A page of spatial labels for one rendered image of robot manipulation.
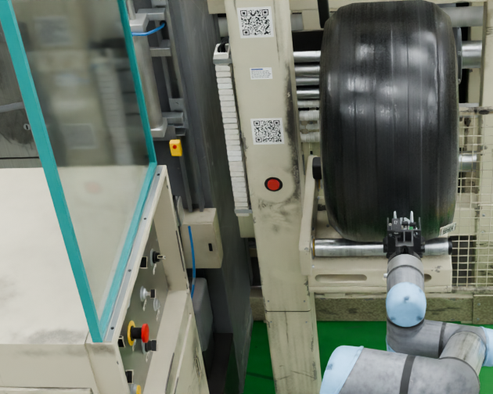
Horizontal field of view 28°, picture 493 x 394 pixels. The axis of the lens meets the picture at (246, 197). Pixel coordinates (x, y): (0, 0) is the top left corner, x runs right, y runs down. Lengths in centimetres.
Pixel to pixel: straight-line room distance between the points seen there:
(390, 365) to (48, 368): 65
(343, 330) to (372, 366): 192
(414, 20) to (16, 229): 98
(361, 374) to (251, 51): 90
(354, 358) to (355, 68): 77
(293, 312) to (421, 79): 87
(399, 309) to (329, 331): 162
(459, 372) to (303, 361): 126
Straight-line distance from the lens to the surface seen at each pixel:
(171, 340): 230
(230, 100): 233
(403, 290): 193
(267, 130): 235
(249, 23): 220
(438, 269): 247
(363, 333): 352
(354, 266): 248
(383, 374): 160
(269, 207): 249
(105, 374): 187
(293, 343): 281
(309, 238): 244
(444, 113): 215
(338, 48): 220
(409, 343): 200
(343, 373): 161
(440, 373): 161
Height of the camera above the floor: 252
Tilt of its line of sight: 37 degrees down
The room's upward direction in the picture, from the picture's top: 8 degrees counter-clockwise
